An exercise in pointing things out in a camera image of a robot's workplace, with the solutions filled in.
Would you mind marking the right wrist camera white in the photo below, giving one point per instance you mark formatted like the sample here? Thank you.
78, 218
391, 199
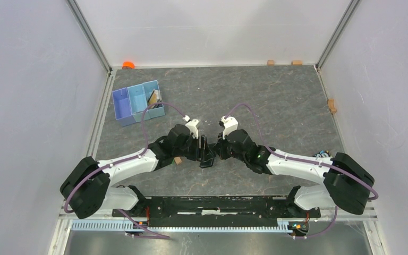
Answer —
229, 124

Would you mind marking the wooden block back left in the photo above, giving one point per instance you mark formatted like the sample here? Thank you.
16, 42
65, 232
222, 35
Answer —
270, 62

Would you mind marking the purple plastic bin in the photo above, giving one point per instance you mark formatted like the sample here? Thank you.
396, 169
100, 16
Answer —
122, 107

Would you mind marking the light blue bin with cards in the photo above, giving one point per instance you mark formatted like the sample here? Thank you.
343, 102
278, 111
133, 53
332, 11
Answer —
148, 87

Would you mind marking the orange round object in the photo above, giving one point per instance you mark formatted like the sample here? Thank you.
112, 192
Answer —
128, 65

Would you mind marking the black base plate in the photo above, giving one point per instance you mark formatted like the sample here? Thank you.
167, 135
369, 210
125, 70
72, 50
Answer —
218, 211

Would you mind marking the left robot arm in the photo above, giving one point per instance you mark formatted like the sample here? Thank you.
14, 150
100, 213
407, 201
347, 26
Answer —
90, 186

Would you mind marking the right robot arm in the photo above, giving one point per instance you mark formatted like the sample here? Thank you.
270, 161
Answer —
340, 181

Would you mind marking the blue owl toy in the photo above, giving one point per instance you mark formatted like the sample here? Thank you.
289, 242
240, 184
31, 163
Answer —
323, 154

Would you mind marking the black card holder wallet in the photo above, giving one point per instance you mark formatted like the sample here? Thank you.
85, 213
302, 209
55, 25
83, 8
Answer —
206, 156

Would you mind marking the aluminium frame rail left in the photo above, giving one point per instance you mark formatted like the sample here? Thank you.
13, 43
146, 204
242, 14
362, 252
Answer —
64, 223

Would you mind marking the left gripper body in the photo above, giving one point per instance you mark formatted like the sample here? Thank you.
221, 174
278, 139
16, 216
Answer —
198, 151

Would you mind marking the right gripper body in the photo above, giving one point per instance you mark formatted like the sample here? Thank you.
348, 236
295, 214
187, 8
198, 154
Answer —
225, 149

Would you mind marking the wooden arch block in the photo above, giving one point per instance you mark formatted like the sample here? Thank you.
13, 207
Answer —
331, 105

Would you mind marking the light blue middle bin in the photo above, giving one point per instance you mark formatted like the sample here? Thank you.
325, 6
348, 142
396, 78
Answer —
138, 102

